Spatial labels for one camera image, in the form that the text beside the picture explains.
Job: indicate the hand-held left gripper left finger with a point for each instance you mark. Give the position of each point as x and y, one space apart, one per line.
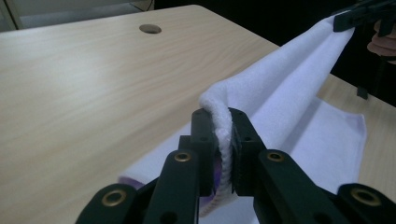
202 149

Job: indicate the lavender printed cloth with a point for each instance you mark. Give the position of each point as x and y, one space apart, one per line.
280 102

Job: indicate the black tape piece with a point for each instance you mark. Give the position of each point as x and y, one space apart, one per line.
362 92

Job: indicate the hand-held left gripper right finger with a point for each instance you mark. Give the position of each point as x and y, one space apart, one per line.
246 149

